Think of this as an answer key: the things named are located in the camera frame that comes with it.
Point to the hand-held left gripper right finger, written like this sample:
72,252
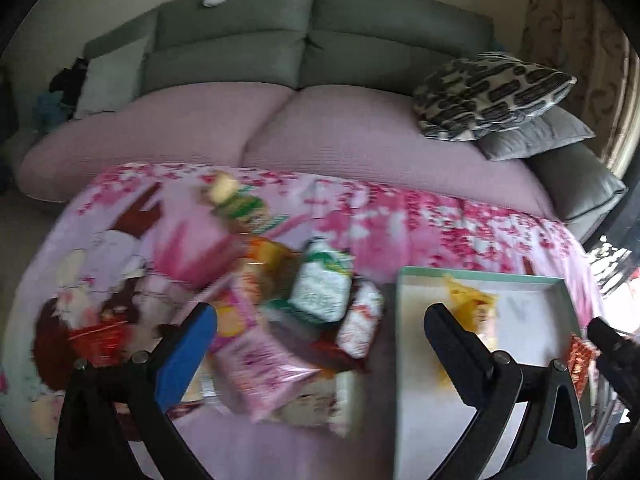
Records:
447,345

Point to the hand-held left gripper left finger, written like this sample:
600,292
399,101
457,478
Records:
186,355

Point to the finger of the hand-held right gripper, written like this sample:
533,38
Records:
617,355

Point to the red foil snack packet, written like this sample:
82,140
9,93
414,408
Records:
100,340
580,360

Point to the pink snack packet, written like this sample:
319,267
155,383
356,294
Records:
260,370

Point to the white box with green rim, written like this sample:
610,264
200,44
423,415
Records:
525,300

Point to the red white biscuit packet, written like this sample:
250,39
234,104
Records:
360,325

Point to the orange yellow snack packet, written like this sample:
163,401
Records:
265,260

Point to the pink floral printed blanket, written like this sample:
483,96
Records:
425,230

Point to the dark red snack packet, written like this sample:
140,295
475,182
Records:
310,347

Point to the pale snack packet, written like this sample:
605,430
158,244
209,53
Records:
325,405

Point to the green white biscuit packet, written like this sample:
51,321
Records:
320,285

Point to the clear green-print cracker packet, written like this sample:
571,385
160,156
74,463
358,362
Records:
245,210

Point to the small yellow cake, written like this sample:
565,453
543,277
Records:
222,187

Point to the grey pillow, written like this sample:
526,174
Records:
540,135

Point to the pink ribbed sofa cover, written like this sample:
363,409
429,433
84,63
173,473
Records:
350,135

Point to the black beige patterned pillow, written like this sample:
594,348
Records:
490,95

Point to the blue cloth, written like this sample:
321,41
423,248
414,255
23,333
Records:
50,110

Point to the pale cushion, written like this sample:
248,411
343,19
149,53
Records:
110,80

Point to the dark clothes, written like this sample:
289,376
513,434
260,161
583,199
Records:
70,82

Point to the grey sofa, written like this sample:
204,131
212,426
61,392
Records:
225,35

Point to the beige patterned curtain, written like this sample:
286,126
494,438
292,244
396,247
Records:
565,20

